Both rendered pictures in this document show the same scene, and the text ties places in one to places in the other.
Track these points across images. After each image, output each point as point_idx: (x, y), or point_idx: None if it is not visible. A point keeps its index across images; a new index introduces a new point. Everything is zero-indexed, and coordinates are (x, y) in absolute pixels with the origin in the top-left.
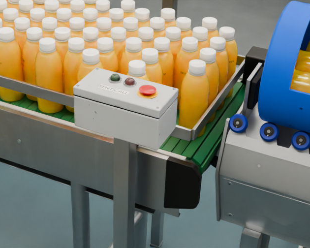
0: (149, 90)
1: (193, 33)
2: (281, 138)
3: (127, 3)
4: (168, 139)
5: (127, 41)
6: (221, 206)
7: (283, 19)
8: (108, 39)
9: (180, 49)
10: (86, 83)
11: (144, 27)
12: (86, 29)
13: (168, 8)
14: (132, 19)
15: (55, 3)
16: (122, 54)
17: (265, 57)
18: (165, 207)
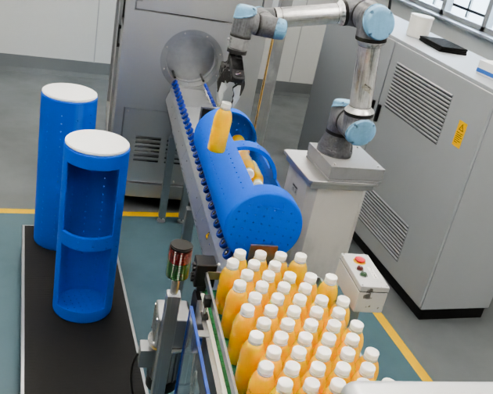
0: (361, 257)
1: (259, 266)
2: None
3: (250, 306)
4: None
5: (311, 288)
6: None
7: (286, 195)
8: (318, 296)
9: (276, 274)
10: (381, 284)
11: (282, 286)
12: (318, 312)
13: (235, 283)
14: (277, 295)
15: (299, 346)
16: (310, 299)
17: (300, 215)
18: None
